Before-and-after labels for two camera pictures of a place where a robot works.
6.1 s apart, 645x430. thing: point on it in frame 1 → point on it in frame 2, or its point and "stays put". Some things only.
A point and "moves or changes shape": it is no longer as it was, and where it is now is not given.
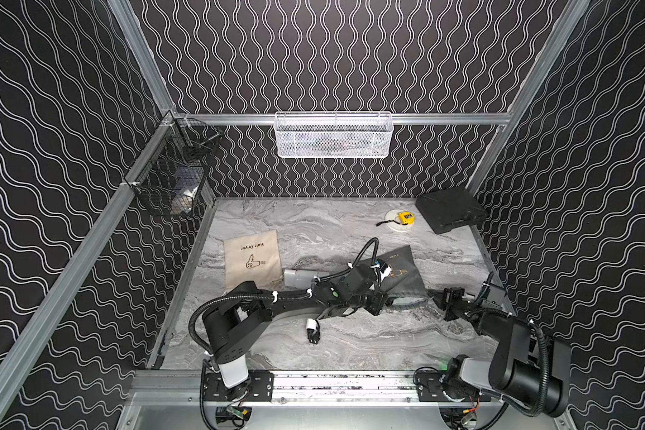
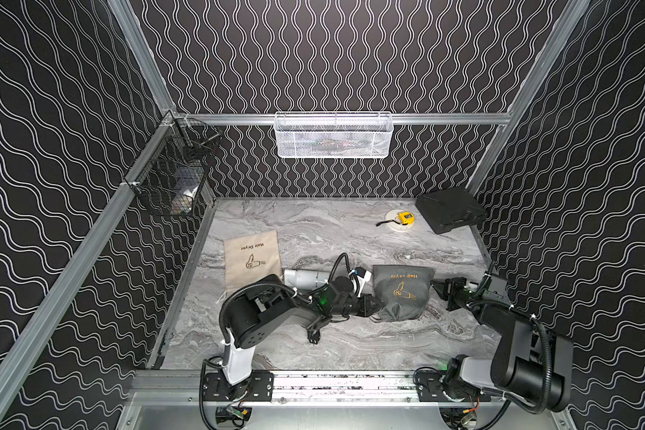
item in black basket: x=182 y=202 stays put
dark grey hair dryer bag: x=404 y=288 moves or changes shape
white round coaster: x=392 y=215 stays put
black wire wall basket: x=167 y=176 stays put
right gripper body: x=454 y=305 → x=457 y=295
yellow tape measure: x=406 y=218 stays put
